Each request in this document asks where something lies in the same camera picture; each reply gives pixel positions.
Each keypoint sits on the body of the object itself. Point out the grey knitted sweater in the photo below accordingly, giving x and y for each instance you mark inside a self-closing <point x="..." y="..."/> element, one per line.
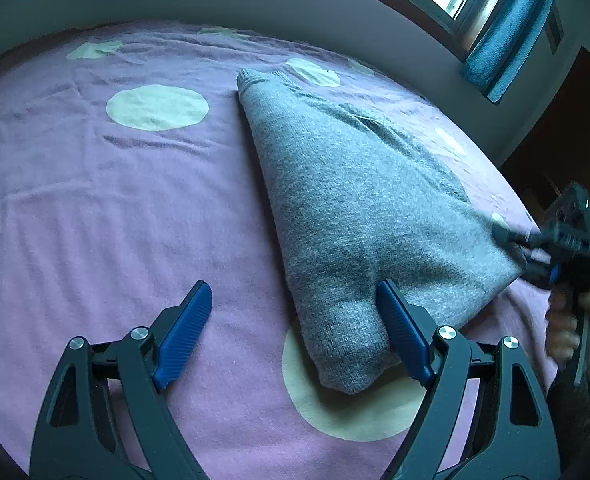
<point x="355" y="200"/>

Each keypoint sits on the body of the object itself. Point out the dark wooden door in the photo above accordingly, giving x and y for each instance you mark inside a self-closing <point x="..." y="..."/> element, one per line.
<point x="565" y="130"/>

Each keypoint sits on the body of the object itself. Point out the person's right hand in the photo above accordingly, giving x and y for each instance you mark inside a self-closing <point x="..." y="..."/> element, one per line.
<point x="560" y="335"/>

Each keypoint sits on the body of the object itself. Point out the purple blanket with cream dots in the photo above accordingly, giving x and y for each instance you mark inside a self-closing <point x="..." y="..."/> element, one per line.
<point x="100" y="210"/>

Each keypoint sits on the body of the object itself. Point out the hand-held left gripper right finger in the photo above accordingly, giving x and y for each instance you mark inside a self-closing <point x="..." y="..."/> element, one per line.
<point x="405" y="330"/>

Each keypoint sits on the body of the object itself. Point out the blue curtain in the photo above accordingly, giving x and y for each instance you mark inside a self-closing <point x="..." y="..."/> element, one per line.
<point x="515" y="25"/>

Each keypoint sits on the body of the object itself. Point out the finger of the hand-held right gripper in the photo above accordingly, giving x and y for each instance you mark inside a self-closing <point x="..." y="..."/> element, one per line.
<point x="517" y="236"/>
<point x="542" y="269"/>

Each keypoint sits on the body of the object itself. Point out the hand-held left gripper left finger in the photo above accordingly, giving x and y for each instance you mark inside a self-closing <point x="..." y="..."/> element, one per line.
<point x="185" y="330"/>

